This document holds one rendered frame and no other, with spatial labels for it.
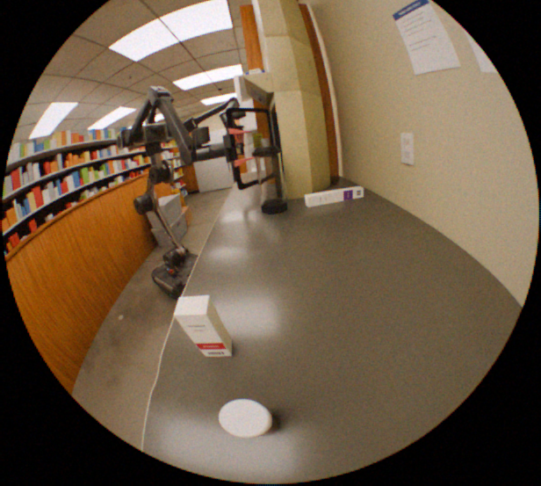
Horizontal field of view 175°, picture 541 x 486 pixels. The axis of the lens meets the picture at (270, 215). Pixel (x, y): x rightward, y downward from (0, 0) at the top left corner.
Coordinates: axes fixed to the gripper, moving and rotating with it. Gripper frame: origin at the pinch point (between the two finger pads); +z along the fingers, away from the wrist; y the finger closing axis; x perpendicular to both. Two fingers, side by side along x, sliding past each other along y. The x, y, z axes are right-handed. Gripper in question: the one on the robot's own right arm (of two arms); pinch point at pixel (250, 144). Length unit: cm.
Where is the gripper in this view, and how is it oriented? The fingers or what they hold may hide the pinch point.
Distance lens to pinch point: 70.9
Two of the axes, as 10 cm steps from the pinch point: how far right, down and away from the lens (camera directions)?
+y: -1.2, -9.2, -3.7
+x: -0.6, -3.7, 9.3
